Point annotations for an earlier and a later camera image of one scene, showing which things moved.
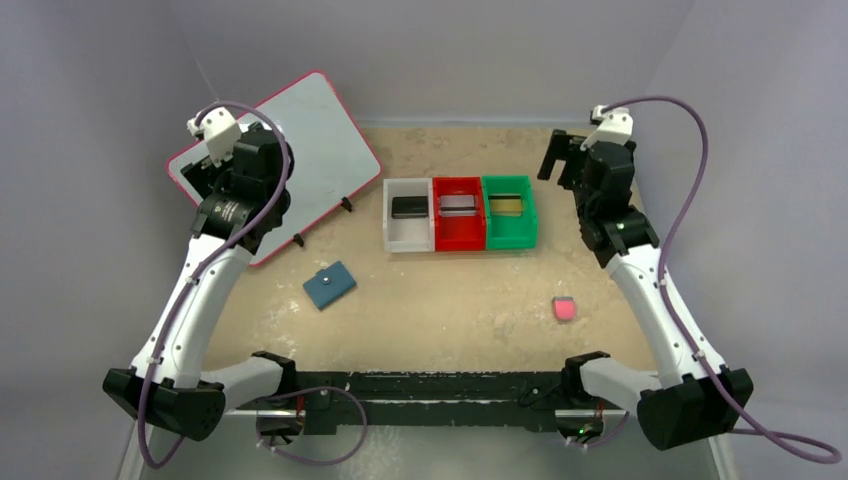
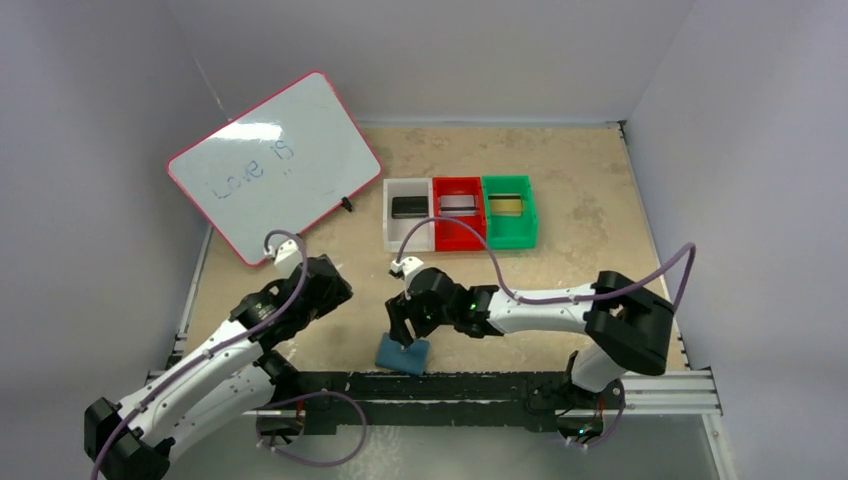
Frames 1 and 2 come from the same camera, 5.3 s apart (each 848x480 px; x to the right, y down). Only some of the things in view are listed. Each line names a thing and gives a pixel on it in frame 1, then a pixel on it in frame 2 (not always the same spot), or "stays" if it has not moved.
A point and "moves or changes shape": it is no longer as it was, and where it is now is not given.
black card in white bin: x=409 y=207 stays
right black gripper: x=566 y=157 to x=403 y=312
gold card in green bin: x=505 y=205 stays
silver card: x=457 y=206 stays
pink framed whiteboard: x=331 y=161 stays
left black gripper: x=195 y=172 to x=329 y=285
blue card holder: x=329 y=284 moves or changes shape
